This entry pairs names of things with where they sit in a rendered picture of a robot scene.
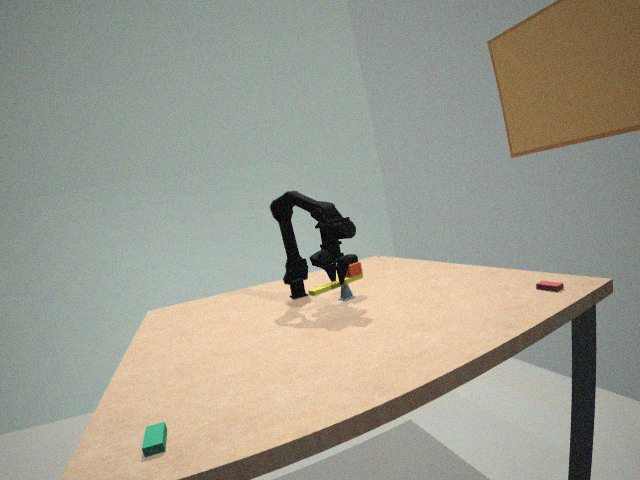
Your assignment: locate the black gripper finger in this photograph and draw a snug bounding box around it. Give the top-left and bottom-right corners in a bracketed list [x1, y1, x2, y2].
[333, 265, 349, 285]
[320, 263, 336, 282]

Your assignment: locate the small red block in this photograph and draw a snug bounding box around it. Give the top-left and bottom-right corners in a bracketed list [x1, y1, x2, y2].
[536, 280, 564, 292]

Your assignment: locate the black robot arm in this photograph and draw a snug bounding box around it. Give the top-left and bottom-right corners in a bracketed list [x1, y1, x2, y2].
[270, 190, 356, 299]

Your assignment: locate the yellow bar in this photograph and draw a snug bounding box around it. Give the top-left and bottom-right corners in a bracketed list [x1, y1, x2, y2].
[308, 262, 364, 296]

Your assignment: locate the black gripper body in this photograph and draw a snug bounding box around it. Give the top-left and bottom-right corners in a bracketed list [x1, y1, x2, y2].
[320, 239, 358, 266]

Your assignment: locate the green rectangular block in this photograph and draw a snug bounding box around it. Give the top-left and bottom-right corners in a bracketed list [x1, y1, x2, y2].
[142, 422, 167, 458]

